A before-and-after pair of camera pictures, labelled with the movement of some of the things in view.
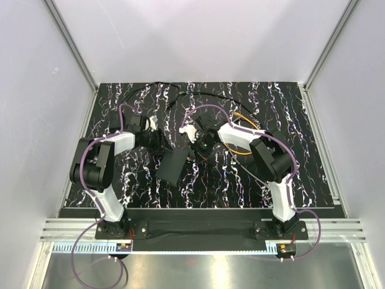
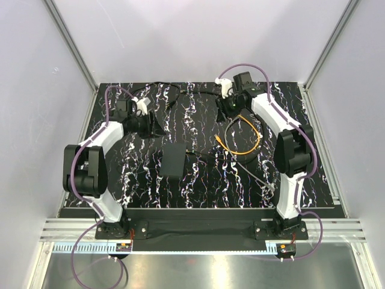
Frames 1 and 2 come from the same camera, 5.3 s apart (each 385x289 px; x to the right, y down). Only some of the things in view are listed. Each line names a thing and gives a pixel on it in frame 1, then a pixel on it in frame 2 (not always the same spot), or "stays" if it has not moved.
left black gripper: (159, 148) → (158, 130)
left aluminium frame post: (63, 30) stays
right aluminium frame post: (350, 9) stays
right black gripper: (194, 150) → (222, 110)
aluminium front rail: (333, 229) stays
